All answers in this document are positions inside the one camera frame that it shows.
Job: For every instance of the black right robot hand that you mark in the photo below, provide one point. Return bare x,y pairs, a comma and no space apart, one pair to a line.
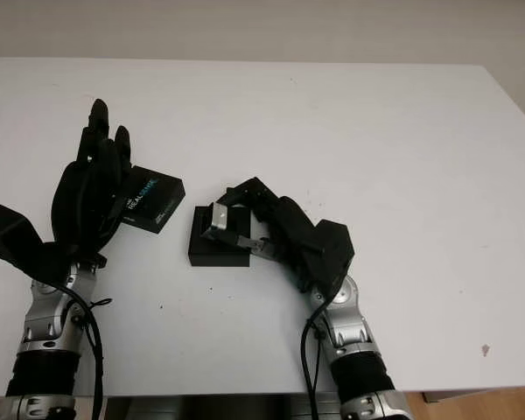
289,227

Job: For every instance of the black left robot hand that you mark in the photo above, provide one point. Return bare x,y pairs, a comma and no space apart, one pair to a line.
87,197

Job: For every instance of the black RealSense box lid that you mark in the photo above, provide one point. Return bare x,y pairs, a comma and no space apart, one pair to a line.
153,201

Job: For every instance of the silver depth camera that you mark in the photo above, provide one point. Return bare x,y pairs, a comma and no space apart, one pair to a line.
219,219

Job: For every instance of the dark robot torso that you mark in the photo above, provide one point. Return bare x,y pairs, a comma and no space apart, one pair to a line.
201,404

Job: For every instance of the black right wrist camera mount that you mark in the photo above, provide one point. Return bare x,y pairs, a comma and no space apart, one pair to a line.
332,249

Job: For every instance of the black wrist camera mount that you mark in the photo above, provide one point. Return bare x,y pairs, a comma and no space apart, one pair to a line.
13,236
332,249

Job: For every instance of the black camera box base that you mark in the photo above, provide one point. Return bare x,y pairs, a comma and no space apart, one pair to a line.
219,256

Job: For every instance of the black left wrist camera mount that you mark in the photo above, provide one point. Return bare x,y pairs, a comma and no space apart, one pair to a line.
13,236

